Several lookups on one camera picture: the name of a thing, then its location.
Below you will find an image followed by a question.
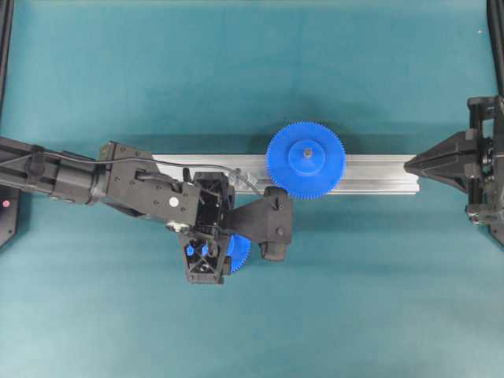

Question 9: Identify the black left frame post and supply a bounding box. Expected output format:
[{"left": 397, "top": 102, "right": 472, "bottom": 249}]
[{"left": 0, "top": 0, "right": 16, "bottom": 115}]

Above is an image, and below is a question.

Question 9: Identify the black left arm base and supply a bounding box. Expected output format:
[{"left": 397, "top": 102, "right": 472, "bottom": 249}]
[{"left": 0, "top": 185, "right": 20, "bottom": 247}]

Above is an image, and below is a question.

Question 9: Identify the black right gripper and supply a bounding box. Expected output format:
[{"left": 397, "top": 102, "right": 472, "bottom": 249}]
[{"left": 404, "top": 95, "right": 503, "bottom": 227}]

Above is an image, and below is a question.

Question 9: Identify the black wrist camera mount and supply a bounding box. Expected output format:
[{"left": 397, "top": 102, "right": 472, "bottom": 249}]
[{"left": 229, "top": 186, "right": 294, "bottom": 261}]

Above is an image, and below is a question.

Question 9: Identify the large blue gear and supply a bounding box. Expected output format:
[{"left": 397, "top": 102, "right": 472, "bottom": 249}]
[{"left": 265, "top": 121, "right": 347, "bottom": 199}]

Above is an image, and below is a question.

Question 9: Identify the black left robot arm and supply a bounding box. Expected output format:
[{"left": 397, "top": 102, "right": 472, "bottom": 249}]
[{"left": 1, "top": 138, "right": 235, "bottom": 284}]

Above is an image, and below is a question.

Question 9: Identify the black camera cable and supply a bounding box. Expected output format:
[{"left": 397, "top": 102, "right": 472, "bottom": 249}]
[{"left": 0, "top": 152, "right": 283, "bottom": 198}]

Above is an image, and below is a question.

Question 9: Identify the metal shaft bracket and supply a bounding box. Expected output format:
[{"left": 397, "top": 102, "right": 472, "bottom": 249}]
[{"left": 228, "top": 169, "right": 258, "bottom": 191}]

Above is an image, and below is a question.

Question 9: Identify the aluminium extrusion rail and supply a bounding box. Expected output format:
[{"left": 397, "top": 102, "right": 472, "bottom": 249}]
[{"left": 153, "top": 154, "right": 420, "bottom": 195}]

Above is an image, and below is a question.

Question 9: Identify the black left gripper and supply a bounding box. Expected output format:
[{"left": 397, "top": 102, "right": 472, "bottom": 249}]
[{"left": 179, "top": 172, "right": 235, "bottom": 284}]

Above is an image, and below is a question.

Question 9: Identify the small blue gear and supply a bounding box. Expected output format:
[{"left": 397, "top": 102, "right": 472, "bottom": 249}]
[{"left": 186, "top": 234, "right": 252, "bottom": 275}]

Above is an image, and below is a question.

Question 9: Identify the black right frame post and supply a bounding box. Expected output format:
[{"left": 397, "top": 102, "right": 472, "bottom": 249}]
[{"left": 487, "top": 0, "right": 503, "bottom": 96}]

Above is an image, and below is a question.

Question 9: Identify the black frame post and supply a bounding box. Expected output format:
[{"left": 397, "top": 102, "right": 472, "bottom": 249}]
[
  {"left": 0, "top": 0, "right": 16, "bottom": 115},
  {"left": 487, "top": 0, "right": 503, "bottom": 96}
]

